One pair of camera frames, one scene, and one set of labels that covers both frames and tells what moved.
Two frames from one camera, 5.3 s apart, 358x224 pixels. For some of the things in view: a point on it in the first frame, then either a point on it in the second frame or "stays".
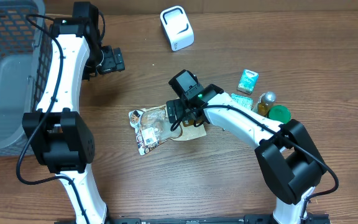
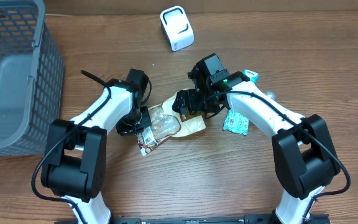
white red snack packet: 147,139 stays
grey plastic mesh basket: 15,55 stays
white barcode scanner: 175,23 stays
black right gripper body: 179,107 to 197,102
